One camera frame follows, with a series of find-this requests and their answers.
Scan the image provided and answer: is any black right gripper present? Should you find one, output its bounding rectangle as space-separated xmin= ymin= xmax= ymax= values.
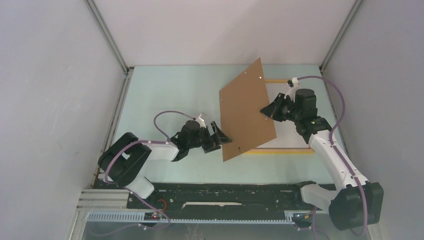
xmin=259 ymin=93 xmax=301 ymax=123

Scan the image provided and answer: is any aluminium corner post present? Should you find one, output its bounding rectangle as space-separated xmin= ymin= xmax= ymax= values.
xmin=84 ymin=0 xmax=130 ymax=75
xmin=319 ymin=0 xmax=366 ymax=74

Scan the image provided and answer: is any small circuit board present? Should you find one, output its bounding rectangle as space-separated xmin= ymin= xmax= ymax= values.
xmin=143 ymin=212 xmax=162 ymax=221

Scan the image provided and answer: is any building and sky photo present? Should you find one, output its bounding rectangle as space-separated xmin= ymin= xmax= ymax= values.
xmin=256 ymin=79 xmax=310 ymax=149

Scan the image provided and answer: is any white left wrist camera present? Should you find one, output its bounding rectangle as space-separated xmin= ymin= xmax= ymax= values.
xmin=194 ymin=112 xmax=208 ymax=128

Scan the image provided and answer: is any left aluminium corner post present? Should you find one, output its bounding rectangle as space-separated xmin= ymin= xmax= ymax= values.
xmin=84 ymin=0 xmax=130 ymax=75

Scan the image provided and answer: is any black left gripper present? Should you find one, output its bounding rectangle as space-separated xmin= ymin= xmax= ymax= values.
xmin=187 ymin=121 xmax=232 ymax=153

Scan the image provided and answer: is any brown cardboard backing board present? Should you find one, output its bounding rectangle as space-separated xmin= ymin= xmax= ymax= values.
xmin=219 ymin=58 xmax=277 ymax=162

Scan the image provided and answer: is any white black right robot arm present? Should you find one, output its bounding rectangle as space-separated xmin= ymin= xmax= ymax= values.
xmin=260 ymin=88 xmax=384 ymax=231

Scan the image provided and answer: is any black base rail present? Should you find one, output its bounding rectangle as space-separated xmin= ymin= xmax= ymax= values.
xmin=146 ymin=183 xmax=313 ymax=220

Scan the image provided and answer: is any grey cable duct strip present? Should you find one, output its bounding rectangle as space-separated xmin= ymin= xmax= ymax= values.
xmin=85 ymin=211 xmax=294 ymax=225

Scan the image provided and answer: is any right aluminium corner post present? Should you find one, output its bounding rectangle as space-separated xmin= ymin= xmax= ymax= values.
xmin=319 ymin=0 xmax=366 ymax=74

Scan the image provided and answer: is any yellow wooden picture frame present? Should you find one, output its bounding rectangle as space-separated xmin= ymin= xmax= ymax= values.
xmin=246 ymin=78 xmax=314 ymax=154

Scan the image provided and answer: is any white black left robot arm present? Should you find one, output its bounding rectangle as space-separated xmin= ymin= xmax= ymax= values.
xmin=98 ymin=119 xmax=232 ymax=208

